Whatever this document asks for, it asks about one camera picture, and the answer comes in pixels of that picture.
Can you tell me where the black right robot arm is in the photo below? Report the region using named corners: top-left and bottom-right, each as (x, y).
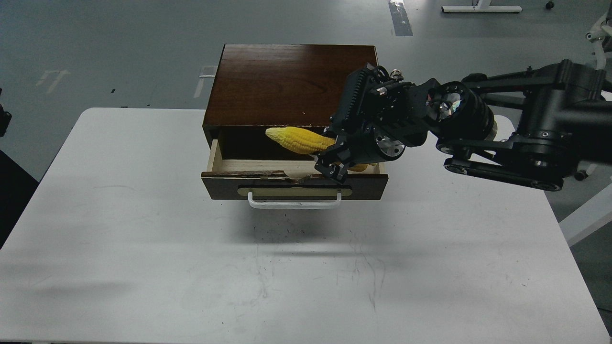
top-left (315, 59), bottom-right (612, 191)

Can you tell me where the dark wooden drawer cabinet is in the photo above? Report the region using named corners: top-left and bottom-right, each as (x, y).
top-left (202, 43), bottom-right (378, 161)

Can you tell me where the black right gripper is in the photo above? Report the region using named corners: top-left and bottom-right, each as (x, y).
top-left (314, 64), bottom-right (440, 184)

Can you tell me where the yellow corn cob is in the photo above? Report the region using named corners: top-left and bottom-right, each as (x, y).
top-left (265, 126), bottom-right (371, 172)

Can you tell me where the wooden drawer with white handle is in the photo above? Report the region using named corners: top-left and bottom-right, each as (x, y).
top-left (201, 140), bottom-right (389, 203)

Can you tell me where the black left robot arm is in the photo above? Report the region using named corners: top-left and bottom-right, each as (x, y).
top-left (0, 104), bottom-right (12, 137)

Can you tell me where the grey floor tape strip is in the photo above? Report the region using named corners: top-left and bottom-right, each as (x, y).
top-left (387, 0), bottom-right (414, 37)

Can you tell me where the white table leg base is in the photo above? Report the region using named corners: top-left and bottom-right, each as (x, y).
top-left (441, 0), bottom-right (523, 13)

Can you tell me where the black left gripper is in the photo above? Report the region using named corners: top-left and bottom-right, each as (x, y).
top-left (0, 107), bottom-right (12, 137)

